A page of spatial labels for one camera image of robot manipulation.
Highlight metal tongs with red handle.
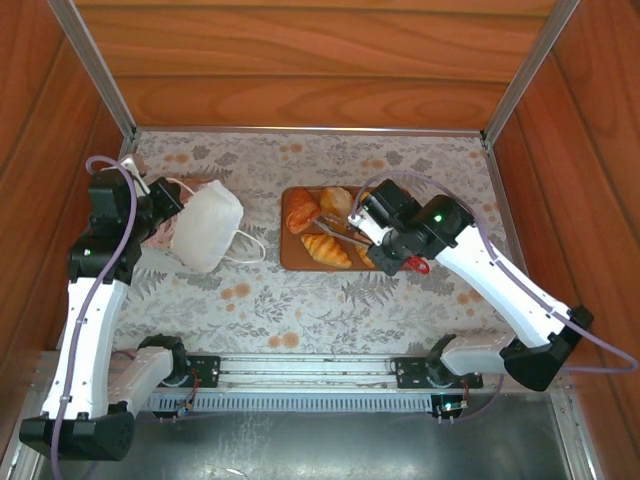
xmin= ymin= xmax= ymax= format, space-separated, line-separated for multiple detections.
xmin=313 ymin=213 xmax=431 ymax=275

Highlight white pink patterned paper bag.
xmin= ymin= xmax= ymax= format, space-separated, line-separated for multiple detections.
xmin=142 ymin=174 xmax=267 ymax=275

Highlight golden fake croissant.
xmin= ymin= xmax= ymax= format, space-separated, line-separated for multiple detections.
xmin=299 ymin=232 xmax=353 ymax=270

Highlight round pale fake bun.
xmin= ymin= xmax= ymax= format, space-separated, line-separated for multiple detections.
xmin=319 ymin=186 xmax=355 ymax=221

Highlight dark glazed fake croissant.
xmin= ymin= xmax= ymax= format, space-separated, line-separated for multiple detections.
xmin=285 ymin=187 xmax=322 ymax=235

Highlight aluminium table edge strip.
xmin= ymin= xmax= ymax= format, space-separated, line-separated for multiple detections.
xmin=134 ymin=125 xmax=485 ymax=138
xmin=482 ymin=137 xmax=534 ymax=281
xmin=114 ymin=138 xmax=139 ymax=166

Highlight brown rectangular tray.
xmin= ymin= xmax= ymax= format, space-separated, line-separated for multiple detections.
xmin=279 ymin=186 xmax=426 ymax=272

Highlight floral grey tablecloth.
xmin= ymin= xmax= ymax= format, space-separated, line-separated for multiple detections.
xmin=112 ymin=127 xmax=544 ymax=356

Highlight small circuit board green light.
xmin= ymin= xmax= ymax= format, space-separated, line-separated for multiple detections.
xmin=432 ymin=394 xmax=471 ymax=426

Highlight grey metal sheet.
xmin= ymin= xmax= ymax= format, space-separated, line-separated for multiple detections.
xmin=34 ymin=394 xmax=574 ymax=480

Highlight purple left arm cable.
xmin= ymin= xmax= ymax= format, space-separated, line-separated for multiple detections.
xmin=48 ymin=154 xmax=201 ymax=480

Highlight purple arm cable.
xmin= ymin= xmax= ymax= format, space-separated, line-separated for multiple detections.
xmin=48 ymin=154 xmax=201 ymax=480
xmin=349 ymin=170 xmax=640 ymax=422

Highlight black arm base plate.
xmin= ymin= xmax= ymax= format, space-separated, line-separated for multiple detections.
xmin=149 ymin=353 xmax=222 ymax=389
xmin=393 ymin=355 xmax=485 ymax=390

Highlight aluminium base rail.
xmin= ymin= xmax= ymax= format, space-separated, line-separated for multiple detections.
xmin=29 ymin=351 xmax=576 ymax=396

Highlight aluminium corner post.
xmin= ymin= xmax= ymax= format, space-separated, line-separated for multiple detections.
xmin=479 ymin=0 xmax=582 ymax=146
xmin=47 ymin=0 xmax=137 ymax=142

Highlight grey slotted cable duct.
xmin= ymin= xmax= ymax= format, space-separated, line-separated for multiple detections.
xmin=137 ymin=391 xmax=451 ymax=415

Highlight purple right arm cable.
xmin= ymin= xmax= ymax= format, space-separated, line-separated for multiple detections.
xmin=349 ymin=170 xmax=640 ymax=422

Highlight aluminium frame bar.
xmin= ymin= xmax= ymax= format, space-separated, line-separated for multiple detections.
xmin=549 ymin=389 xmax=601 ymax=480
xmin=0 ymin=399 xmax=56 ymax=480

